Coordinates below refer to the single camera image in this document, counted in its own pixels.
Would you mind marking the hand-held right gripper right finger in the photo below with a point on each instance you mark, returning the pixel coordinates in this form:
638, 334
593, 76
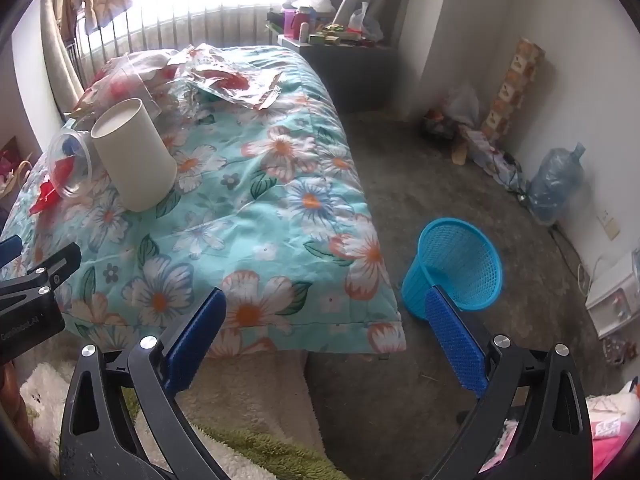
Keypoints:
452, 340

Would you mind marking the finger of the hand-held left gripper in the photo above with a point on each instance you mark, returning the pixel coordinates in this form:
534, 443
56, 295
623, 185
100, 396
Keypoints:
7, 250
47, 272

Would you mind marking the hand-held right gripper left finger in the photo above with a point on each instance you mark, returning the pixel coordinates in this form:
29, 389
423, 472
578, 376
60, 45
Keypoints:
197, 340

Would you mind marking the red wrapper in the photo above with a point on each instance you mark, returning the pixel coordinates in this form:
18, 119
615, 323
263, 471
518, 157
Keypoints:
42, 200

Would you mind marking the blue plastic wastebasket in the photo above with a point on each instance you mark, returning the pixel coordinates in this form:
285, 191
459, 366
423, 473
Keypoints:
450, 260

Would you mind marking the clear plastic cup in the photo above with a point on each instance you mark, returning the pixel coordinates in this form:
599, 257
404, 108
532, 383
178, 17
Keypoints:
70, 165

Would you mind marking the white paper cup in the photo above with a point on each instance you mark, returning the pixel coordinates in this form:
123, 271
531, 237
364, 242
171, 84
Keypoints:
135, 160

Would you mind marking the clear plastic container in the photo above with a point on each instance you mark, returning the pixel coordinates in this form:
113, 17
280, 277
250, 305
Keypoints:
130, 85

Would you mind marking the clear plastic bag red print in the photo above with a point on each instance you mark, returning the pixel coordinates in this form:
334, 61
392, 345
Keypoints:
230, 82

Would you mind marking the paper shopping bags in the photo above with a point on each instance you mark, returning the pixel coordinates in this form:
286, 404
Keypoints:
12, 170

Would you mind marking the white fluffy rug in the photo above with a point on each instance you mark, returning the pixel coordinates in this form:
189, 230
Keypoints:
260, 400

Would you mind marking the green fluffy rug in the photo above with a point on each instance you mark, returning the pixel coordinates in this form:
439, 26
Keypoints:
270, 455

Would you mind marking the floral turquoise blanket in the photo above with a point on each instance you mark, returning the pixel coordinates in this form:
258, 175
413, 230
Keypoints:
250, 200

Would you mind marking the pink cloth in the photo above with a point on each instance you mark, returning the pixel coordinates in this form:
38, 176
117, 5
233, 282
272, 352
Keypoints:
610, 425

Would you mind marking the large clear water jug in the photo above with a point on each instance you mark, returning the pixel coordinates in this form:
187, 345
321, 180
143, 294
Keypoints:
555, 185

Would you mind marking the flat patterned box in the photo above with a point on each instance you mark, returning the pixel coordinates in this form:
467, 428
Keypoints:
490, 155

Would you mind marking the beige curtain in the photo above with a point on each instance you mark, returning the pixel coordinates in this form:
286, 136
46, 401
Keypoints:
60, 60

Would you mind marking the translucent plastic bag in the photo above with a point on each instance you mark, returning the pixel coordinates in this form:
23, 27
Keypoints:
462, 105

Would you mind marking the metal window railing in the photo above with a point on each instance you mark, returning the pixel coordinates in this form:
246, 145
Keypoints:
175, 30

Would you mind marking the dark grey cabinet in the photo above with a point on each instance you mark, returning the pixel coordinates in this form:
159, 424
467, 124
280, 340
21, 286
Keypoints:
350, 75

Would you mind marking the white plastic bag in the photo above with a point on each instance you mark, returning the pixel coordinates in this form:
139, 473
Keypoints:
364, 22

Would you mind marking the pink cup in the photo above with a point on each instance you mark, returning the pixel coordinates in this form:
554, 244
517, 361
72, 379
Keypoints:
289, 22

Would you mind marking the wall socket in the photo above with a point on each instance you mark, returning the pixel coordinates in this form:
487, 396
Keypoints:
609, 225

